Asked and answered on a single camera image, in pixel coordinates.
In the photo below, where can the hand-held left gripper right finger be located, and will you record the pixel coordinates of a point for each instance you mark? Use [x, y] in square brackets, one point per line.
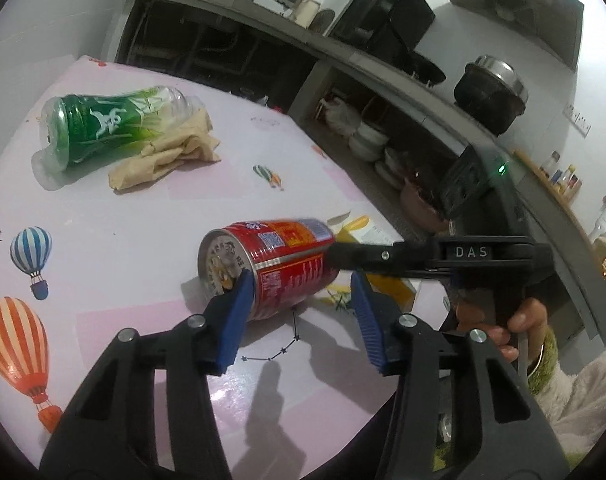
[365, 320]

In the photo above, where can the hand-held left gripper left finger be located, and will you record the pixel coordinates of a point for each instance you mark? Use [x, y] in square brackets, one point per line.
[238, 320]

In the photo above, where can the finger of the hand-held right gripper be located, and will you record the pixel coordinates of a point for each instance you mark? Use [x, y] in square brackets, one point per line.
[373, 257]

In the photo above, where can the yellow cardboard box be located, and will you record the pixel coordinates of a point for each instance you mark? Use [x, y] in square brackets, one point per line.
[395, 287]

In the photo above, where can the red drink can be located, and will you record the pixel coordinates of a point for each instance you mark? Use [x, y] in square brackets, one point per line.
[283, 270]

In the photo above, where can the tan cloth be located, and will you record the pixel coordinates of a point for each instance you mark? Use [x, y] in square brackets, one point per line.
[158, 160]

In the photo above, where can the green plastic bottle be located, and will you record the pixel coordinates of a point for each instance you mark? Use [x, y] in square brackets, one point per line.
[103, 125]

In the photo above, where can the person's right forearm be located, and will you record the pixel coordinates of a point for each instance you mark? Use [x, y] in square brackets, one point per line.
[583, 400]

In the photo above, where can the person's right hand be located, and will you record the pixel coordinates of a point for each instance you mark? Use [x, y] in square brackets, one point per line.
[528, 317]

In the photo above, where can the pink cooking pot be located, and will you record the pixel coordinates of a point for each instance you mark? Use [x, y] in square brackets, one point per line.
[418, 205]

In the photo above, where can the pile of dishes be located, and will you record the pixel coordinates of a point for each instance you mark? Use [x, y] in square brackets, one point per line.
[393, 167]

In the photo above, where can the cluster of condiment bottles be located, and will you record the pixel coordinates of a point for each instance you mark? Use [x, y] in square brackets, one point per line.
[563, 177]

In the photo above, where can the stack of white bowls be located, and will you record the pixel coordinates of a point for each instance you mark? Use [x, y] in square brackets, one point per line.
[368, 142]

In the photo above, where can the white bottle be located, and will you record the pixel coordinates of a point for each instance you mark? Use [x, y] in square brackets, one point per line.
[605, 222]

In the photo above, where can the white plastic bag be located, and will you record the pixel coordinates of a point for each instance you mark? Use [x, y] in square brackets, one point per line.
[340, 117]

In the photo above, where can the black pot with metal lid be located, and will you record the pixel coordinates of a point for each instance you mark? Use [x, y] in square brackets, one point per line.
[488, 97]

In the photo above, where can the grey kitchen counter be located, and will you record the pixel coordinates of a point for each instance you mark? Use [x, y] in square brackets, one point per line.
[363, 67]

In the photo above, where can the black wok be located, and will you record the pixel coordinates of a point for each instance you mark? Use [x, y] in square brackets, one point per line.
[423, 70]

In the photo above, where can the black microwave oven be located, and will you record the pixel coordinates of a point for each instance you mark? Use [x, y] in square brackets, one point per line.
[383, 20]

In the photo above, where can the round grey fan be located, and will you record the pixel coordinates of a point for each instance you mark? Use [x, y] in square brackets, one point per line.
[324, 22]

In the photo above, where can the grey range hood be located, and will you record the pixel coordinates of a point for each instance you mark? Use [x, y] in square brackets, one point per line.
[513, 5]

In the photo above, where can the cream jug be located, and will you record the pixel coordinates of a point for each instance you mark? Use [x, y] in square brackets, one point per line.
[305, 12]

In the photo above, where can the white wall socket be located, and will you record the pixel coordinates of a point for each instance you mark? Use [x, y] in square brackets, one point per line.
[578, 120]

